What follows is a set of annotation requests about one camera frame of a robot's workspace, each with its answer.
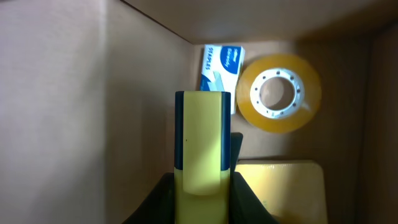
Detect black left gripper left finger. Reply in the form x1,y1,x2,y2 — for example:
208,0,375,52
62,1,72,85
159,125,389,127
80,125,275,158
123,172,175,224

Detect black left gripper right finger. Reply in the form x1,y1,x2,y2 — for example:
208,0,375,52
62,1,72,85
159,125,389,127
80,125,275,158
229,172,279,224

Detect yellow sticky note pad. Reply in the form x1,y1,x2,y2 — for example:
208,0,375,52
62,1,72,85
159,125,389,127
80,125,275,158
236,161,328,224

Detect yellow highlighter marker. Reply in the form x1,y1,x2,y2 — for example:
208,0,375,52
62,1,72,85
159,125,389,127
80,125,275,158
174,91,231,224

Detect yellow tape roll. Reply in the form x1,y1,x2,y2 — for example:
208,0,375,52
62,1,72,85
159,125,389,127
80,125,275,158
235,53,323,134

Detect brown cardboard box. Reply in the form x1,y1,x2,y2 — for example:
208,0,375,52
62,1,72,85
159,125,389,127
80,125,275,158
1,0,397,223

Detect white blue staples box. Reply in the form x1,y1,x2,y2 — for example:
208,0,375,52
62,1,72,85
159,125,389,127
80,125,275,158
200,44,245,114

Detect red black stapler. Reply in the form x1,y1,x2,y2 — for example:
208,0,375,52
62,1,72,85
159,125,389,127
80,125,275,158
231,133,243,170

